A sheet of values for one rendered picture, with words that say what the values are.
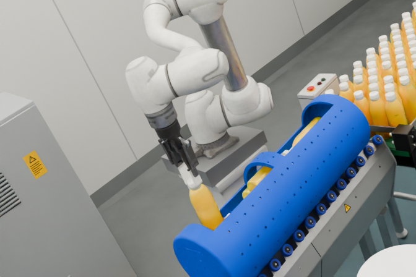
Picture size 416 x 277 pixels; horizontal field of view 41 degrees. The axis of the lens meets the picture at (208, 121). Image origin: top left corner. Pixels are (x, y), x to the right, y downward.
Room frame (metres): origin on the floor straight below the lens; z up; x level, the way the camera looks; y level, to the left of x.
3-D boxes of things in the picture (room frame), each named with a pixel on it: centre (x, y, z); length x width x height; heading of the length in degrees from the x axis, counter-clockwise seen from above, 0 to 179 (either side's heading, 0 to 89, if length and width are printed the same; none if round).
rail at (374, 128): (2.06, -0.62, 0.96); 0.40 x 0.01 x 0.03; 36
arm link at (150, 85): (1.53, 0.11, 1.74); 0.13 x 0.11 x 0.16; 77
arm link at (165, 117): (1.53, 0.12, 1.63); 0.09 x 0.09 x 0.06
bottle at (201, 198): (1.53, 0.12, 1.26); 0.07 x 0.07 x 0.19
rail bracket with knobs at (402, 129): (1.88, -0.71, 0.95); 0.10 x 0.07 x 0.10; 36
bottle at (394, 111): (1.98, -0.73, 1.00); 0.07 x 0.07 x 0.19
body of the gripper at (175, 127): (1.53, 0.12, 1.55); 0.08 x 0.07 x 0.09; 37
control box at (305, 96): (2.37, -0.55, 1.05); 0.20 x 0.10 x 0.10; 126
